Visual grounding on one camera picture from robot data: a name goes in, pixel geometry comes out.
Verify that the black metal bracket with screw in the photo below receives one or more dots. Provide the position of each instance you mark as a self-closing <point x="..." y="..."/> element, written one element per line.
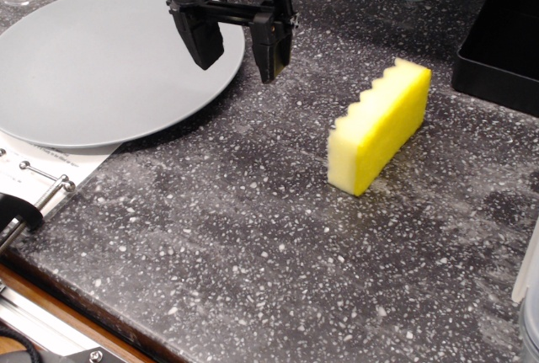
<point x="95" y="355"/>

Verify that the black metal screw clamp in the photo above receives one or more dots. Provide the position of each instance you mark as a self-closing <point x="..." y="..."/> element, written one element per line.
<point x="18" y="215"/>

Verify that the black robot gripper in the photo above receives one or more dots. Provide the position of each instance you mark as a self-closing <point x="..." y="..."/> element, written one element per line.
<point x="270" y="23"/>

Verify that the black plastic tray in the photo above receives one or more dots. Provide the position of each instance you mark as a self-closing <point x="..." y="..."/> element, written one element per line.
<point x="498" y="61"/>

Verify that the grey round plate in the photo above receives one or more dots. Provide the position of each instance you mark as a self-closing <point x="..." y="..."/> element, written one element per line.
<point x="89" y="73"/>

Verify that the aluminium rail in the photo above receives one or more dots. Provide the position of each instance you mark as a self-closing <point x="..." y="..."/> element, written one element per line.
<point x="40" y="326"/>

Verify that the yellow sponge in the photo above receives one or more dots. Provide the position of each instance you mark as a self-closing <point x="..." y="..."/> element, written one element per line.
<point x="375" y="127"/>

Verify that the white paper sheet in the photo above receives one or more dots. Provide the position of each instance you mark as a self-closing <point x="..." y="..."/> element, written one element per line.
<point x="27" y="170"/>

